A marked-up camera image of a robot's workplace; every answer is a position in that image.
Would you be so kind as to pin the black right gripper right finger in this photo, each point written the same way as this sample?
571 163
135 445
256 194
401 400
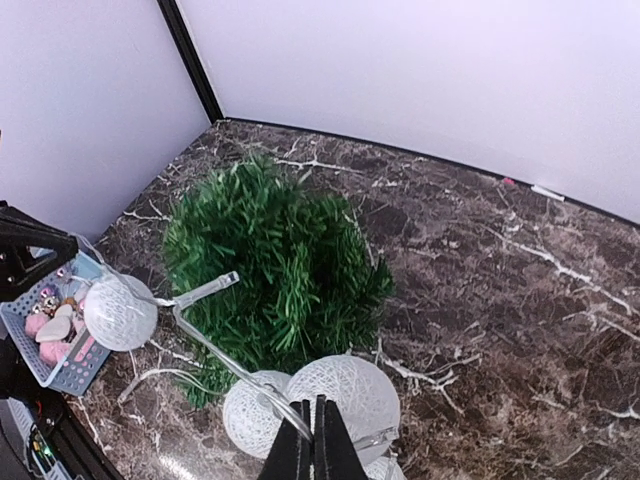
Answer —
335 457

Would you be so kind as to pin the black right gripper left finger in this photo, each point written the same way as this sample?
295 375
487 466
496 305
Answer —
290 457

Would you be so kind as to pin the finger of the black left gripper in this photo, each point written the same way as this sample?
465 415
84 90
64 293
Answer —
30 250

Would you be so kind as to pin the small green christmas tree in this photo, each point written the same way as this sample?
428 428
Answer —
307 286

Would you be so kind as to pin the light blue plastic basket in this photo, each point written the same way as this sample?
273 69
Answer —
75 372

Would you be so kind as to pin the pink bauble ornaments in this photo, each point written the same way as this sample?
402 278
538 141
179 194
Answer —
56 316

